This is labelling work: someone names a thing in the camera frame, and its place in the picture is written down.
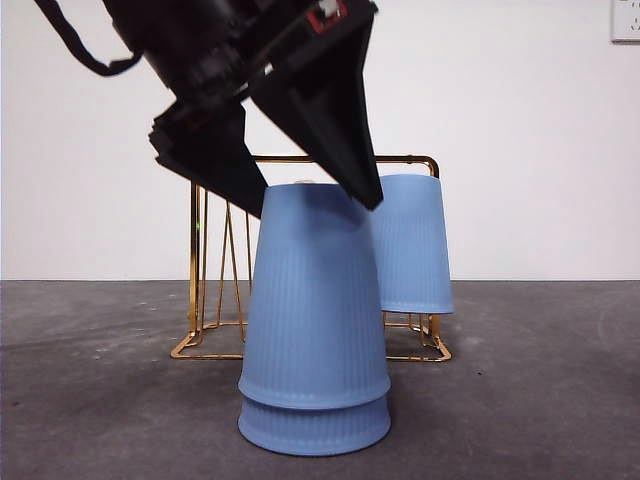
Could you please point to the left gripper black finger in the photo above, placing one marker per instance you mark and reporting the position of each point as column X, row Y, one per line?
column 215, row 155
column 330, row 110

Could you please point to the blue ribbed plastic cup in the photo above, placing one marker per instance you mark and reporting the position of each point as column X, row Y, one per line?
column 315, row 300
column 415, row 250
column 315, row 430

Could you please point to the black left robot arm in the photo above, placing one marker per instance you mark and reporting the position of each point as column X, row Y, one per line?
column 190, row 40

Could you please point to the white wall power socket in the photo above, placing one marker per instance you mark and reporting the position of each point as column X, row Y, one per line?
column 627, row 20

